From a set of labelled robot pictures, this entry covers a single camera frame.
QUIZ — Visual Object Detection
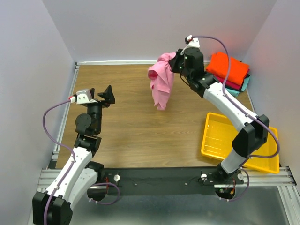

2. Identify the pink t shirt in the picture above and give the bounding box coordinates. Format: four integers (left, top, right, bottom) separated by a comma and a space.
148, 52, 176, 111

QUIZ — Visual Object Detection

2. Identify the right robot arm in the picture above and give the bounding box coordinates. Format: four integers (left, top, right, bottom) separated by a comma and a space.
169, 47, 269, 184

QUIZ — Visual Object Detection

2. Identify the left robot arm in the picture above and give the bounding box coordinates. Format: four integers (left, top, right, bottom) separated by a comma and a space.
32, 85, 115, 225

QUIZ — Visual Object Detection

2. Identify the orange folded t shirt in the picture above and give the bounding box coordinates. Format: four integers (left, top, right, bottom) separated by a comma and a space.
206, 52, 250, 72

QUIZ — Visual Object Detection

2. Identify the teal folded t shirt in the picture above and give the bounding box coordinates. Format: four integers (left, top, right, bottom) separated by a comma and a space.
225, 74, 250, 97

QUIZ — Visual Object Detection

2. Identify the yellow plastic tray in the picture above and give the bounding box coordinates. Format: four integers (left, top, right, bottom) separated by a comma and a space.
201, 112, 280, 174

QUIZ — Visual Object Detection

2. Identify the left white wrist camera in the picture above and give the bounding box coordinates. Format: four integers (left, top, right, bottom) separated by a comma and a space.
68, 89, 95, 105

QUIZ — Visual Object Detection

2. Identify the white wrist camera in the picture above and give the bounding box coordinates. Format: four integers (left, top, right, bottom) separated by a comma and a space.
68, 89, 95, 105
185, 35, 200, 48

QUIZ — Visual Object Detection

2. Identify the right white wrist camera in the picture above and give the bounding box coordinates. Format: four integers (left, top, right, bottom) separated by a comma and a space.
185, 35, 200, 48

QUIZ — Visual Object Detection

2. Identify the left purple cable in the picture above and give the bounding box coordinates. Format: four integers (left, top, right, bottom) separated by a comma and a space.
42, 99, 120, 225

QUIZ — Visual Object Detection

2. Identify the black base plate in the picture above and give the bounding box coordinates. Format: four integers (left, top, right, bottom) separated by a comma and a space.
87, 166, 244, 201

